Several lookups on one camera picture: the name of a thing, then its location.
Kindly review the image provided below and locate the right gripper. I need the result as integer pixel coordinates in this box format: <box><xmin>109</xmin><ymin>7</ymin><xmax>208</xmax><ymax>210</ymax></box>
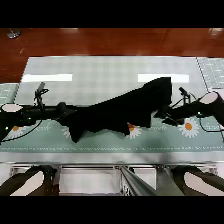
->
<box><xmin>153</xmin><ymin>105</ymin><xmax>182</xmax><ymax>127</ymax></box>

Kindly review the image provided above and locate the black garment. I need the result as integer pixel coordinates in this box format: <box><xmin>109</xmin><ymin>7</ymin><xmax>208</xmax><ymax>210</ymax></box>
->
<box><xmin>60</xmin><ymin>76</ymin><xmax>174</xmax><ymax>144</ymax></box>

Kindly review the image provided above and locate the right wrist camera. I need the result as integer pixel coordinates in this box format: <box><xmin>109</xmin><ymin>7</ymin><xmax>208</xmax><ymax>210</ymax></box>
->
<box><xmin>178</xmin><ymin>86</ymin><xmax>198</xmax><ymax>102</ymax></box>

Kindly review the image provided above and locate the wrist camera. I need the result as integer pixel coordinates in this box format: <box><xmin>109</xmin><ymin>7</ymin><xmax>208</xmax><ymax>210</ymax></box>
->
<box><xmin>33</xmin><ymin>81</ymin><xmax>50</xmax><ymax>111</ymax></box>
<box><xmin>178</xmin><ymin>86</ymin><xmax>198</xmax><ymax>102</ymax></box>

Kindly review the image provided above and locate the black cable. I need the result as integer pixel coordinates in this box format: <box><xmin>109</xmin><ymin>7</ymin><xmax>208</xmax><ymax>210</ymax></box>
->
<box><xmin>0</xmin><ymin>118</ymin><xmax>45</xmax><ymax>144</ymax></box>
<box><xmin>197</xmin><ymin>112</ymin><xmax>224</xmax><ymax>134</ymax></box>

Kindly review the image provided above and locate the silver frame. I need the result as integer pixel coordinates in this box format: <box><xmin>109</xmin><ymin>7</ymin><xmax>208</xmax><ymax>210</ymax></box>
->
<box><xmin>0</xmin><ymin>161</ymin><xmax>224</xmax><ymax>197</ymax></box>

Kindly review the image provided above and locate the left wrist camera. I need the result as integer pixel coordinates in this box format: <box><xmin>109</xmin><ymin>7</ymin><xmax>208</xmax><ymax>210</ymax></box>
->
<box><xmin>33</xmin><ymin>81</ymin><xmax>50</xmax><ymax>111</ymax></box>

